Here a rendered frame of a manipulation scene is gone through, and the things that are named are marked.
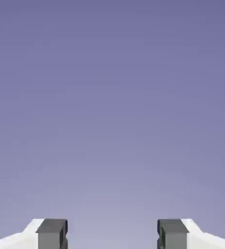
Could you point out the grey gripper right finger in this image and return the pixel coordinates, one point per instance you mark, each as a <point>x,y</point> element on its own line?
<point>174,235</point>

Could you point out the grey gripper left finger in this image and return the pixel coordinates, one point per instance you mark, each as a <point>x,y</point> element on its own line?
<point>48,235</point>

